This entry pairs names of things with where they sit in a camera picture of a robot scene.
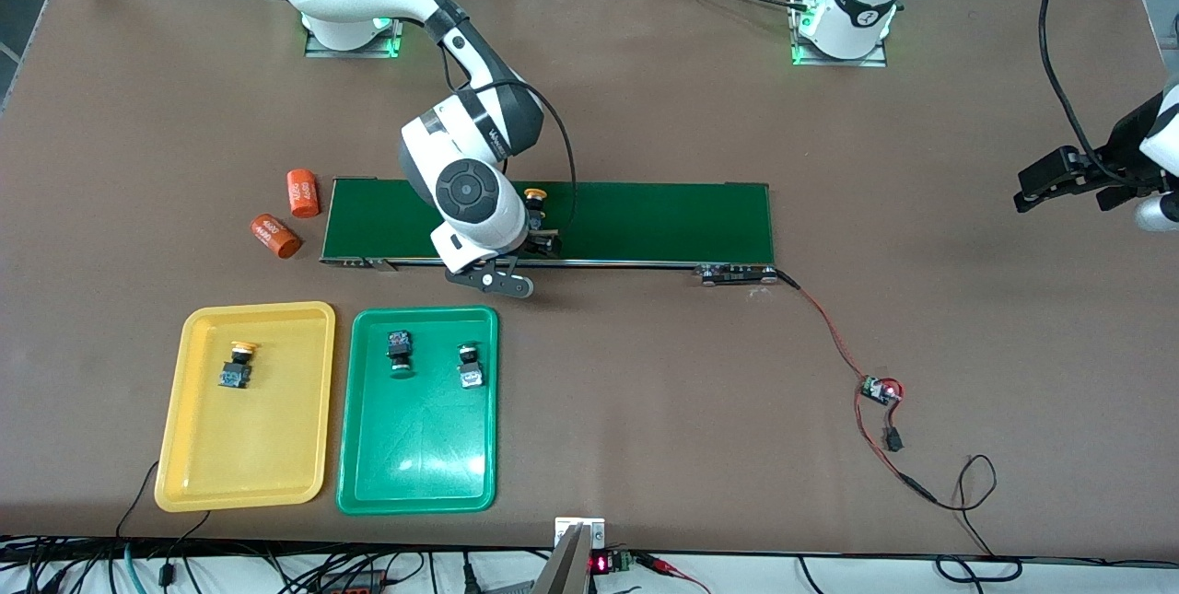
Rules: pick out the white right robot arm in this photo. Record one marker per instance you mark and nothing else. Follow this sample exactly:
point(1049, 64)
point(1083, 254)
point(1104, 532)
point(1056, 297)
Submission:
point(461, 180)

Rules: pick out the yellow plastic tray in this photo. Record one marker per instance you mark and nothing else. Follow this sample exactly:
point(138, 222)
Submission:
point(244, 428)

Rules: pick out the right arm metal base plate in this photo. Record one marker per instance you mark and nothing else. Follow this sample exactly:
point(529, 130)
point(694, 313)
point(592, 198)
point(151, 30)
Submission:
point(350, 46)

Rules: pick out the small green circuit module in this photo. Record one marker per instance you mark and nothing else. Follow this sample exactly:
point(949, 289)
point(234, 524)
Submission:
point(880, 390)

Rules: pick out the orange power strip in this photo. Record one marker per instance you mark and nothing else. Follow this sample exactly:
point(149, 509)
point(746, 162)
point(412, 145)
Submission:
point(355, 583)

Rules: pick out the yellow push button switch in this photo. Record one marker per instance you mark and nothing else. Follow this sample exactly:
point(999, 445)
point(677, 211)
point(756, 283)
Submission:
point(238, 368)
point(535, 200)

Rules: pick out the green plastic tray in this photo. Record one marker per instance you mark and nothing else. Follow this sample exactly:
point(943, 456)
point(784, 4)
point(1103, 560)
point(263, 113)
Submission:
point(419, 447)

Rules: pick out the small metal table bracket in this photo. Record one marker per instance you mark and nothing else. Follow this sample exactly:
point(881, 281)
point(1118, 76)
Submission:
point(594, 529)

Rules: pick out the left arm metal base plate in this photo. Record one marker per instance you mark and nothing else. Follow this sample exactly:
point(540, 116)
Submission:
point(866, 62)

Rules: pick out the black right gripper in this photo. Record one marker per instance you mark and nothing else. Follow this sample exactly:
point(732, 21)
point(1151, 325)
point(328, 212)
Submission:
point(537, 241)

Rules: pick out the grey camera stand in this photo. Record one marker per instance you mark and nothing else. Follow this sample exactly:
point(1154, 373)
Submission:
point(562, 571)

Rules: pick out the green conveyor belt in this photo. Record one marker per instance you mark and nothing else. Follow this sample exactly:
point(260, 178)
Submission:
point(645, 226)

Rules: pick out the orange cylinder printed 4680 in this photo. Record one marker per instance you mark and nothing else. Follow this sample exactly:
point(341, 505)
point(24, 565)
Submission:
point(303, 193)
point(274, 237)

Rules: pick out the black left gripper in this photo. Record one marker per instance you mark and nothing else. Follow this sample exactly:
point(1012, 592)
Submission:
point(1120, 168)

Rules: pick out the green push button switch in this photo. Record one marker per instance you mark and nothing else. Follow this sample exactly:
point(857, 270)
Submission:
point(471, 368)
point(401, 350)

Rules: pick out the red digit display module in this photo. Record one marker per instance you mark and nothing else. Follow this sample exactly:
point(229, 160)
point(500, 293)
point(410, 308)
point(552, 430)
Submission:
point(608, 563)

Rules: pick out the red clip leads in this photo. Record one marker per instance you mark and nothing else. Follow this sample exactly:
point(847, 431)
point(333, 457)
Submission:
point(668, 566)

